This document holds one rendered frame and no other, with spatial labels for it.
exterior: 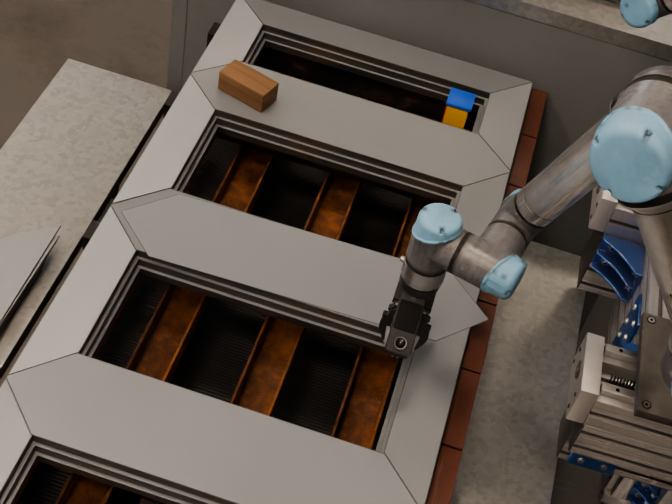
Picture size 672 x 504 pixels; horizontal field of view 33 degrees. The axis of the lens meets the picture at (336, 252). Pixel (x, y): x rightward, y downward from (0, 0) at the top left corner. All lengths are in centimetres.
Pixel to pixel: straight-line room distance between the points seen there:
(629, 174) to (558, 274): 106
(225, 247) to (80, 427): 48
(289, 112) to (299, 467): 90
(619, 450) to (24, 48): 258
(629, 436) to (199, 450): 75
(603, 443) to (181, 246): 87
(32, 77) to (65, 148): 136
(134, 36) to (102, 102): 143
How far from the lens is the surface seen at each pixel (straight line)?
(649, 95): 161
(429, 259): 187
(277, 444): 196
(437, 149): 252
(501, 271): 184
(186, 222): 226
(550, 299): 256
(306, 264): 222
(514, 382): 238
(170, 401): 199
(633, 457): 215
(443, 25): 278
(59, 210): 243
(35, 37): 407
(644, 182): 158
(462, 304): 223
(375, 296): 219
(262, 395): 224
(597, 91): 282
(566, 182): 183
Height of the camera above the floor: 252
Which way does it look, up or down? 47 degrees down
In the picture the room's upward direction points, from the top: 13 degrees clockwise
